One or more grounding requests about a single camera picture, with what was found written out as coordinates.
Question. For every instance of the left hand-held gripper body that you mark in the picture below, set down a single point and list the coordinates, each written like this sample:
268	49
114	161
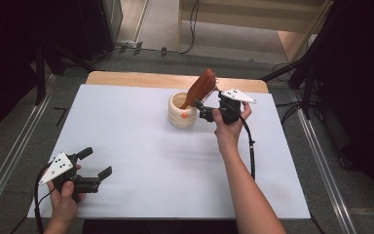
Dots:
58	166

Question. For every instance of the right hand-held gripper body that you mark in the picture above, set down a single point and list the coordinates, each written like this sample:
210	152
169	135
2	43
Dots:
230	107

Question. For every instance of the wooden paddle hairbrush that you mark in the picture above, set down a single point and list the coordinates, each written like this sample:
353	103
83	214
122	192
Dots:
201	87

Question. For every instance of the cream ribbed cup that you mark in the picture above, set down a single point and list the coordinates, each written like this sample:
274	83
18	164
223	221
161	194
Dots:
180	117

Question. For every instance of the person's right hand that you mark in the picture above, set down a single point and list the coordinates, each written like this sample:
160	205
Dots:
229	135

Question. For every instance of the person's left hand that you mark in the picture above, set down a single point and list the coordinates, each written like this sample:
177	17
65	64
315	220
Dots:
63	208

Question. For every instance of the white board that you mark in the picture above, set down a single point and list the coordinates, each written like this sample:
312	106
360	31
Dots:
142	175

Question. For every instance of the light wooden table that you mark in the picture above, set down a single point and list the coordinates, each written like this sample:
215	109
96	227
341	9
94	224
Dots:
136	79

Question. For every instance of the beige wooden shelf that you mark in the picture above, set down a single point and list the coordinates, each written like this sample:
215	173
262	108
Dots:
240	16

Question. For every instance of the black tripod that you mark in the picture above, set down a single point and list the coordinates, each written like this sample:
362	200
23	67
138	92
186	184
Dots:
306	74

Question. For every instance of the black stand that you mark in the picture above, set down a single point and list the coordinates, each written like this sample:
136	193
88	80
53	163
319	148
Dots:
40	74

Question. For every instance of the white power strip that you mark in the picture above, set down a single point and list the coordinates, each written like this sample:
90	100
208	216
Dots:
126	43

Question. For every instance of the black cabinet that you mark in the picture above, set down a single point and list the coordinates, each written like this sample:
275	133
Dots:
100	26

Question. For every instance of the metal floor rail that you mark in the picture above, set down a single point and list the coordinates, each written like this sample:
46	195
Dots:
324	169
16	152

